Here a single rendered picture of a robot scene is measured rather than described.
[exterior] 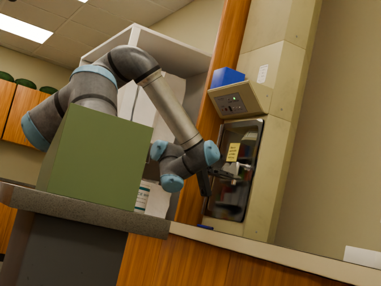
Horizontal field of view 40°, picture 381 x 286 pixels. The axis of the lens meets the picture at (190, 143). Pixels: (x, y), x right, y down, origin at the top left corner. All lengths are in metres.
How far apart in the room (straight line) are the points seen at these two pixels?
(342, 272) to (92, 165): 0.55
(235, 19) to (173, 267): 1.18
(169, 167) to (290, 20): 0.79
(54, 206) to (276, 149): 1.18
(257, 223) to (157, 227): 0.94
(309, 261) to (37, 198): 0.59
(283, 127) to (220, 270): 0.72
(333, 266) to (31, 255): 0.60
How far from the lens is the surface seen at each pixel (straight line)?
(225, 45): 2.37
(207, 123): 2.27
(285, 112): 2.04
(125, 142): 1.13
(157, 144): 1.79
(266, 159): 1.98
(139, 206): 2.45
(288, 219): 2.44
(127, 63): 1.65
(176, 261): 1.76
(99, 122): 1.12
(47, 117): 1.31
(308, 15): 2.19
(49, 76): 7.42
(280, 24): 2.15
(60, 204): 1.00
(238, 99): 2.06
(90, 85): 1.24
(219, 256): 1.54
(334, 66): 2.50
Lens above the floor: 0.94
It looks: 9 degrees up
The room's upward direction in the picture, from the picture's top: 13 degrees clockwise
